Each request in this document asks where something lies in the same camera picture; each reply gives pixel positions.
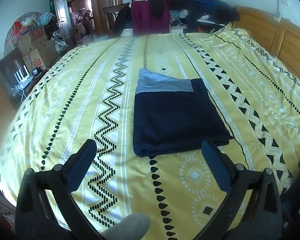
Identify navy blue garment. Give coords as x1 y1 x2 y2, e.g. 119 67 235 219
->
133 69 233 157

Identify pile of dark clothes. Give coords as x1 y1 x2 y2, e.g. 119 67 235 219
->
132 0 241 28

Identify left hand grey glove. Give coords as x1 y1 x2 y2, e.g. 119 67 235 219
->
101 213 151 240

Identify yellow patterned bed cover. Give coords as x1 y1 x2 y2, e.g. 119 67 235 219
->
0 24 300 239

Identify white wifi router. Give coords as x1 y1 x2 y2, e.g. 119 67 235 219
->
14 65 33 89

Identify stacked cardboard boxes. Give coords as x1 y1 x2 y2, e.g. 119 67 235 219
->
12 12 65 68

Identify wooden headboard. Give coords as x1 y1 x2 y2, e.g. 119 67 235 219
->
234 6 300 69

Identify wooden door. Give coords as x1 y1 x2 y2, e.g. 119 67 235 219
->
53 0 74 48

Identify person in doorway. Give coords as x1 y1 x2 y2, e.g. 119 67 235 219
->
82 10 93 36

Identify maroon garment on chair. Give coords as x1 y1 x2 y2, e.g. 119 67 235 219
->
131 0 171 36

